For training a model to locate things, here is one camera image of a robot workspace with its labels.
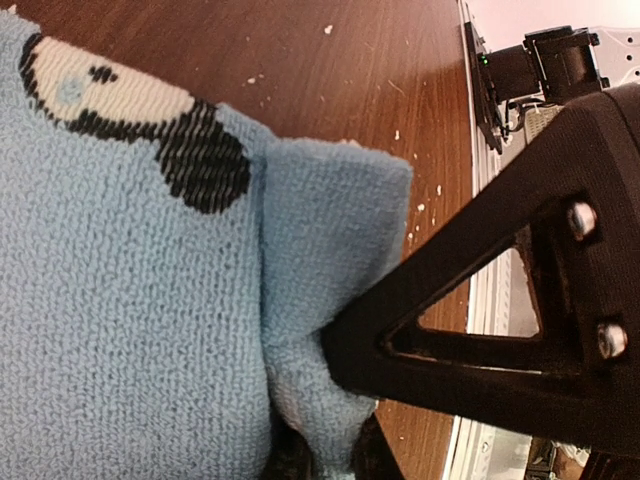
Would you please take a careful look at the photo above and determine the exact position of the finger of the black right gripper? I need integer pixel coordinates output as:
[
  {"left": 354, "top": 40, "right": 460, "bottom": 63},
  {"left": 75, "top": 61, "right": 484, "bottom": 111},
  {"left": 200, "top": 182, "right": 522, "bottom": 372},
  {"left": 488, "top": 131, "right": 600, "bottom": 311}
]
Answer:
[{"left": 321, "top": 83, "right": 639, "bottom": 458}]

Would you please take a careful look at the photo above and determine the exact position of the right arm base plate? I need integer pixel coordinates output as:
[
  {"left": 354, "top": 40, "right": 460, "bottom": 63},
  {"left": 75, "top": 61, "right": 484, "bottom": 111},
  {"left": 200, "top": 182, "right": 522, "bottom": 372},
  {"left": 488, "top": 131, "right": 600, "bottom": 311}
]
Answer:
[{"left": 463, "top": 21, "right": 503, "bottom": 154}]

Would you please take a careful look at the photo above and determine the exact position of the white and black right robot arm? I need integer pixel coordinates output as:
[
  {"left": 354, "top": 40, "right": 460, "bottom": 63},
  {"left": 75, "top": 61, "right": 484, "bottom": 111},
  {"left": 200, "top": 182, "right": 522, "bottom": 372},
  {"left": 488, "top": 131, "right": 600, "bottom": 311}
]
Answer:
[{"left": 321, "top": 26, "right": 639, "bottom": 458}]

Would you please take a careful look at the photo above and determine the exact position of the aluminium front rail frame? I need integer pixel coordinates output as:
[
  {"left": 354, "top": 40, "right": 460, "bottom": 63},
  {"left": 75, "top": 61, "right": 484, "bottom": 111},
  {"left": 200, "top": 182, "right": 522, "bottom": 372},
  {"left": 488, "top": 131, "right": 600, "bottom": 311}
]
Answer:
[{"left": 442, "top": 0, "right": 640, "bottom": 480}]

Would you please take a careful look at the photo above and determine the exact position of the blue patterned cloth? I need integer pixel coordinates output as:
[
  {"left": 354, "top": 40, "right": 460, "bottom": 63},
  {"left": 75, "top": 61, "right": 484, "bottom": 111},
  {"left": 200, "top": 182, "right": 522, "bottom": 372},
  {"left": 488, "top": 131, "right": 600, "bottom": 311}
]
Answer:
[{"left": 1, "top": 10, "right": 412, "bottom": 479}]

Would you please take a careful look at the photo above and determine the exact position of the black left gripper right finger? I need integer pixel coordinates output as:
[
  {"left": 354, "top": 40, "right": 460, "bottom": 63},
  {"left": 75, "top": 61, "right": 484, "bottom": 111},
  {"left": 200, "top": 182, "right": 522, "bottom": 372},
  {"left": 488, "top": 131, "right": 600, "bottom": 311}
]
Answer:
[{"left": 351, "top": 414, "right": 403, "bottom": 480}]

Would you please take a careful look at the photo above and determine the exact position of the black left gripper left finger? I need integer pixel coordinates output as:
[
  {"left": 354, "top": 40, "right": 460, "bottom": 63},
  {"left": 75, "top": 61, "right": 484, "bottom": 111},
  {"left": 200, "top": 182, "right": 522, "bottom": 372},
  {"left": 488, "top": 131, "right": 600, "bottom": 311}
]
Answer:
[{"left": 269, "top": 430, "right": 313, "bottom": 480}]

